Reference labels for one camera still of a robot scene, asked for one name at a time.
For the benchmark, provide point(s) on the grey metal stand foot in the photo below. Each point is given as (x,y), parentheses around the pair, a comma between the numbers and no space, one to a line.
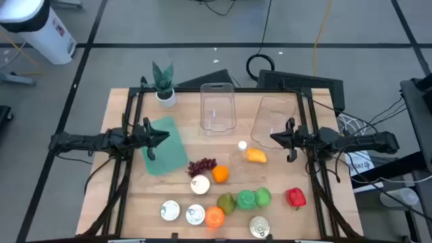
(67,4)
(17,80)

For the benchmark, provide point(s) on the silver tuna can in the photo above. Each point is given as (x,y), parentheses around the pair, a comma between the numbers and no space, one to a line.
(169,210)
(200,184)
(195,214)

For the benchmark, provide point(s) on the clear bottle with white cap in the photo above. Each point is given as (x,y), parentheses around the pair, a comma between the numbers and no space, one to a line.
(242,145)

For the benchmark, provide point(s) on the black mesh computer case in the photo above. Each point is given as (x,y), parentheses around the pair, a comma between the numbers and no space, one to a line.
(303,82)

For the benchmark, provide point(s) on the black electronics box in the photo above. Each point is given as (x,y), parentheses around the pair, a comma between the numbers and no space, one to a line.
(216,79)

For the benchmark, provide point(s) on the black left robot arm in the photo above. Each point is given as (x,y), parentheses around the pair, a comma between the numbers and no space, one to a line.
(84,140)

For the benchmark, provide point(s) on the white trash bin black liner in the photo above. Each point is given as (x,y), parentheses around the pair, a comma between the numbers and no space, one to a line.
(44,37)

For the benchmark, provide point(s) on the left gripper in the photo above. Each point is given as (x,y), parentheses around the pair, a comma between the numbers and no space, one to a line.
(141,138)

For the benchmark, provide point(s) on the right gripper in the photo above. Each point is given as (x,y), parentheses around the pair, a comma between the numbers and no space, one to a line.
(300,138)

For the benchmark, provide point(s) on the black metal beam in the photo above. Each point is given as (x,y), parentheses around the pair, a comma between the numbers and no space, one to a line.
(388,168)

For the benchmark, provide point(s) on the yellow orange mango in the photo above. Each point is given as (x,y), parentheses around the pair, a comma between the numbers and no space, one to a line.
(256,156)

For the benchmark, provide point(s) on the green pear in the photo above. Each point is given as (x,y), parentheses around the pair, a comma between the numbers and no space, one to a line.
(226,203)

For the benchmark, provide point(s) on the red bell pepper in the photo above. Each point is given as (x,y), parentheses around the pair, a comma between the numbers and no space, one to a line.
(296,197)

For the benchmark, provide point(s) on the green plastic bottle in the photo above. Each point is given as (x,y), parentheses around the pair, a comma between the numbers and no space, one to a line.
(246,200)

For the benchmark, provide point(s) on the dark grey side table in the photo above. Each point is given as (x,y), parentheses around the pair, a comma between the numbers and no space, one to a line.
(418,118)

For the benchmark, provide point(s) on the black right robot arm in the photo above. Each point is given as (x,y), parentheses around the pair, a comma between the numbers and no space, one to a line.
(371,141)

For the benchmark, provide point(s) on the teal translucent plastic bin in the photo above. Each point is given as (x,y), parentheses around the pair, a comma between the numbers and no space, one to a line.
(172,155)

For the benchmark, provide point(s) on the green apple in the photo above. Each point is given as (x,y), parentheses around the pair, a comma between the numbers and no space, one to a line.
(264,197)

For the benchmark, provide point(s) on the white printed paper sheet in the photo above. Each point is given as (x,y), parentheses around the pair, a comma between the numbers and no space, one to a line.
(362,165)

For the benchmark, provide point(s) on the orange fruit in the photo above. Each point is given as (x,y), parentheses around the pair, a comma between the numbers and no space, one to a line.
(220,174)

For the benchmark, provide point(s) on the dark red grape bunch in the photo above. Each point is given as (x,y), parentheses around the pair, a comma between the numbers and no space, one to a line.
(200,166)

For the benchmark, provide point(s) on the translucent plastic jug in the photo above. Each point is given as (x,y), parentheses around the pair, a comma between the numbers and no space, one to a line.
(400,198)

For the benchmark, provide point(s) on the green plant in white pot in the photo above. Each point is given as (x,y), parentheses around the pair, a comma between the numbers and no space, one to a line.
(163,81)

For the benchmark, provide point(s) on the black floor equipment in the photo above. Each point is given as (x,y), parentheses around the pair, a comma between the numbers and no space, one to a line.
(4,116)

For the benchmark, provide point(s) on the orange plastic bottle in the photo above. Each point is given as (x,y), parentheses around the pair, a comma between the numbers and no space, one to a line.
(214,216)

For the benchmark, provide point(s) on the clear plastic bin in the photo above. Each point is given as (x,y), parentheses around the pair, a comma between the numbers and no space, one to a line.
(217,111)
(270,114)

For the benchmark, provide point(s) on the gold lid tin can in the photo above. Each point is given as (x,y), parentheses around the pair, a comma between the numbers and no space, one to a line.
(259,227)

